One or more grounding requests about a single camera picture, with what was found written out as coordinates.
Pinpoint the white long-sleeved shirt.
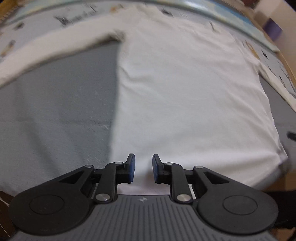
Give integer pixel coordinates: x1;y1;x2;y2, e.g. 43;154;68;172
0;5;296;195

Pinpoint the purple rolled mat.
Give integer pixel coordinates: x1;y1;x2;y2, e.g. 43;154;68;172
264;20;283;41

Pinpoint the grey bed sheet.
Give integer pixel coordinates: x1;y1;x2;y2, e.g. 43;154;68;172
0;42;296;200

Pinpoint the printed play mat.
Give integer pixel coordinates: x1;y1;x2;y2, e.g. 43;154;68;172
0;0;296;98

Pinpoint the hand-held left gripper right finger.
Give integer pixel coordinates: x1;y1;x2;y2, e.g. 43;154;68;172
152;154;229;204

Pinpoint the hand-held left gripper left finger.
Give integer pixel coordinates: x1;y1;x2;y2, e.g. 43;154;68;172
58;153;136;204

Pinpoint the wooden bed frame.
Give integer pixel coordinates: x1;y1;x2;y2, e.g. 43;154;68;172
276;50;296;93

